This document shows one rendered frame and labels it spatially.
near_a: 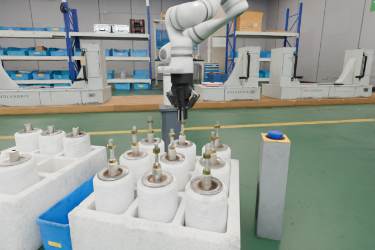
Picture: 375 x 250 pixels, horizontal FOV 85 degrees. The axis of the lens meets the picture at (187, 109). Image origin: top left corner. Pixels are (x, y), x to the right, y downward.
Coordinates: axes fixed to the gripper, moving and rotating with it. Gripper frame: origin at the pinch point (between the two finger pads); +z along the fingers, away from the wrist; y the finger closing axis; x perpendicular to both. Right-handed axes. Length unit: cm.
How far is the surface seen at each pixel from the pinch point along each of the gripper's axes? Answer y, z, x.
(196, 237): -21.3, 17.3, 25.4
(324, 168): -43, 36, -66
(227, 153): -15.8, 11.2, -2.9
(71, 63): 455, -25, -195
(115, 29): 383, -104, -270
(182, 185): -8.9, 16.9, 12.5
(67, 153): 39.9, 16.0, 20.3
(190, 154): -4.3, 12.7, 1.8
